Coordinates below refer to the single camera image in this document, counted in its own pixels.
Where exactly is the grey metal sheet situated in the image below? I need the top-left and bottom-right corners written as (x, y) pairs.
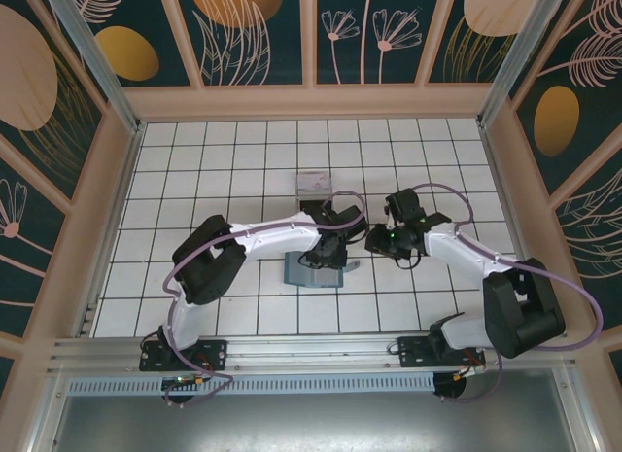
top-left (28, 368), bottom-right (599, 452)

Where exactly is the small green-lit circuit board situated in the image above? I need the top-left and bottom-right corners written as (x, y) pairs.
top-left (162, 373), bottom-right (215, 393)

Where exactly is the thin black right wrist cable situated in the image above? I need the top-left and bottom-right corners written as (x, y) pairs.
top-left (395, 252), bottom-right (425, 272)

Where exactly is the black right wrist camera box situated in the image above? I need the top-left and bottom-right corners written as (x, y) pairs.
top-left (385, 188), bottom-right (425, 226)

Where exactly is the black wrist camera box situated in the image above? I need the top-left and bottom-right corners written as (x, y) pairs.
top-left (333, 204), bottom-right (364, 232)
top-left (385, 188), bottom-right (425, 226)

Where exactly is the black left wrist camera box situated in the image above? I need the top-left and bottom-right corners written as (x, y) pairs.
top-left (333, 204), bottom-right (364, 232)

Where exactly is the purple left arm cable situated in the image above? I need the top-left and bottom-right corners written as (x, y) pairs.
top-left (162, 191), bottom-right (369, 409)

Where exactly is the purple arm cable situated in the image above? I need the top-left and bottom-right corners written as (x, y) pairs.
top-left (162, 191), bottom-right (369, 409)
top-left (410, 182), bottom-right (606, 404)

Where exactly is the aluminium mounting rail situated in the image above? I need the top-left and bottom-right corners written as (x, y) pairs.
top-left (46, 329), bottom-right (577, 375)

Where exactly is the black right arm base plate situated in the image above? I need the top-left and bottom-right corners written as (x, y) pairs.
top-left (397, 335), bottom-right (487, 368)

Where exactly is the aluminium side rail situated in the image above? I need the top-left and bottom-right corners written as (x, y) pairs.
top-left (478, 123), bottom-right (544, 330)
top-left (77, 123), bottom-right (147, 337)

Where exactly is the grey slotted cable tray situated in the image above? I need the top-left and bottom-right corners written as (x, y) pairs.
top-left (65, 371), bottom-right (438, 398)

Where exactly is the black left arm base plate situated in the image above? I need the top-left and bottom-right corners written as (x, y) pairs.
top-left (139, 338), bottom-right (229, 373)

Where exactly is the orange oval feather wall panel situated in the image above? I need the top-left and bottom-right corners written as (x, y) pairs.
top-left (515, 0), bottom-right (622, 198)

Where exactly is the pink leaves wall panel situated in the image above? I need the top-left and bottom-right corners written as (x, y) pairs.
top-left (553, 172), bottom-right (622, 332)

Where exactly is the pink flowers wall panel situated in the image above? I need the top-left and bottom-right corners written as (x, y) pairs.
top-left (315, 0), bottom-right (453, 86)

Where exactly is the aluminium corner post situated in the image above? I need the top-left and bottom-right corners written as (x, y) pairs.
top-left (475, 0), bottom-right (560, 128)
top-left (38, 0), bottom-right (145, 135)

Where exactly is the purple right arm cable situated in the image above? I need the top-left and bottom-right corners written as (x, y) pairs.
top-left (410, 182), bottom-right (606, 404)

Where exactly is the pink disc gold-lines wall panel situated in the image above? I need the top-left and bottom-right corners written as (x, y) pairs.
top-left (426, 0), bottom-right (536, 84)

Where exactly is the aluminium frame bar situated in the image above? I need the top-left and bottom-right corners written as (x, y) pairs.
top-left (558, 357), bottom-right (600, 452)
top-left (26, 371), bottom-right (69, 452)

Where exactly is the orange disc fern wall panel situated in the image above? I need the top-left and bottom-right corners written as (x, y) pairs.
top-left (174, 0), bottom-right (306, 87)

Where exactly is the orange oval leaf wall panel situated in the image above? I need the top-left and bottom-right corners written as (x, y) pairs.
top-left (77, 0), bottom-right (194, 88)

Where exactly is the single flower leaf wall panel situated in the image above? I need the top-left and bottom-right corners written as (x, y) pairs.
top-left (0, 133), bottom-right (68, 337)

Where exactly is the large pink disc wall panel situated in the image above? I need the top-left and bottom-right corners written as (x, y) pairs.
top-left (0, 0), bottom-right (107, 203)

